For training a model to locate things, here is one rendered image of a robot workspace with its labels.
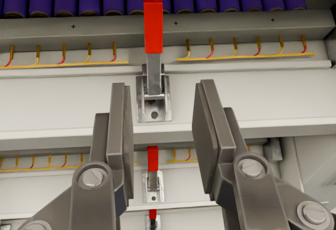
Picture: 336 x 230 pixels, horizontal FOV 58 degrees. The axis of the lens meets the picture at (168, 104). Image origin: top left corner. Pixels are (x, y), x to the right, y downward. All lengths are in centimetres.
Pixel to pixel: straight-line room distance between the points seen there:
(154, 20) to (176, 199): 27
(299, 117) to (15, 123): 23
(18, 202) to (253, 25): 35
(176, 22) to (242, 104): 9
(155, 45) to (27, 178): 29
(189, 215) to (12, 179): 32
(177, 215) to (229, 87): 38
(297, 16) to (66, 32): 19
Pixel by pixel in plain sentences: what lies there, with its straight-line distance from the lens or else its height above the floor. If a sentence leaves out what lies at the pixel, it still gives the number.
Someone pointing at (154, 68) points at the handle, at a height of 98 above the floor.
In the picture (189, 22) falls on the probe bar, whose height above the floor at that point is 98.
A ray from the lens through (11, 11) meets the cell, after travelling 29.
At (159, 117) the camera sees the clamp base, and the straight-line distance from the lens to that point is 24.
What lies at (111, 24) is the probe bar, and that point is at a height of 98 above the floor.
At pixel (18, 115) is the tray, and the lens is 27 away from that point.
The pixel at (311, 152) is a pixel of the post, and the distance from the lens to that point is 39.
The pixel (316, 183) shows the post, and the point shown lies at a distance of 42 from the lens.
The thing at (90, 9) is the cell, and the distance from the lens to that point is 27.
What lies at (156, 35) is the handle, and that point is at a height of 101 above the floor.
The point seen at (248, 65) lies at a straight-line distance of 27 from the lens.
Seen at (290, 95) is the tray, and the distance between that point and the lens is 28.
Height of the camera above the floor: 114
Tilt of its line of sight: 53 degrees down
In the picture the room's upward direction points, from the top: 4 degrees clockwise
